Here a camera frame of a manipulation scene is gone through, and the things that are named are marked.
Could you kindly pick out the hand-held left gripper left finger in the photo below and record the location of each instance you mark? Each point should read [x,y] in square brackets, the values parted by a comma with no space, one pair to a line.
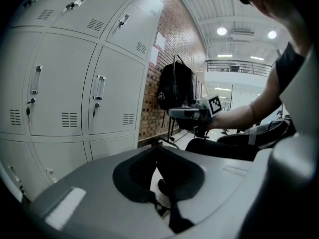
[94,183]

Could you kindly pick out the metal balcony railing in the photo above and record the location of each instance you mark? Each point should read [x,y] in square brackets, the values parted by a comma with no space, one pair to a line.
[236,67]

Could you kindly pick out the round ceiling light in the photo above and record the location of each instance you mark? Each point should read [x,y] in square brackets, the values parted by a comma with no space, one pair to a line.
[221,31]
[272,35]

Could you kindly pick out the white metal locker wall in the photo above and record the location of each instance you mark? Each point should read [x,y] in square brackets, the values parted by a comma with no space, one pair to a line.
[62,71]

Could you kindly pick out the white ceiling air conditioner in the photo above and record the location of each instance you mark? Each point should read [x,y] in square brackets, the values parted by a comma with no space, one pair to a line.
[242,34]

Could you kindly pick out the black backpack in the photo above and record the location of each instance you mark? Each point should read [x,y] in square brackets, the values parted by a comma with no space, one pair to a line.
[172,86]

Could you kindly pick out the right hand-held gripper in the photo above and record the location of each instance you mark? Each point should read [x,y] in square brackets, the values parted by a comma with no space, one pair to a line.
[207,108]

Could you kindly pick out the locker door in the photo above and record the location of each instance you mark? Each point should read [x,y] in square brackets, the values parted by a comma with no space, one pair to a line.
[117,83]

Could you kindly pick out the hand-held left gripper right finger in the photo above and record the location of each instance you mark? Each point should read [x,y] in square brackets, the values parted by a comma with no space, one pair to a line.
[219,183]

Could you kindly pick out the long ceiling light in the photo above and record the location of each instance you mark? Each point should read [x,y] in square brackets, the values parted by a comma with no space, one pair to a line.
[224,55]
[257,58]

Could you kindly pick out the person's dark trousers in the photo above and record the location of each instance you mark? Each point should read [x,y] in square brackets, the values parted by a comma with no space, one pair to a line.
[224,148]

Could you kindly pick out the person's head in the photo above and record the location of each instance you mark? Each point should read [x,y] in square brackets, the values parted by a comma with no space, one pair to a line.
[279,6]

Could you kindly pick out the person's right forearm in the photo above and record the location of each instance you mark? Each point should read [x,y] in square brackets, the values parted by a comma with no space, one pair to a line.
[239,113]

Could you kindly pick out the person's black shirt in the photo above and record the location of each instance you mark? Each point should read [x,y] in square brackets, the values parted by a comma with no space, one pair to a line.
[290,68]

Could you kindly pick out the white paper sheet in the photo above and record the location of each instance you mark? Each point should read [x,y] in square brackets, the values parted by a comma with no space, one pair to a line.
[160,40]
[155,53]

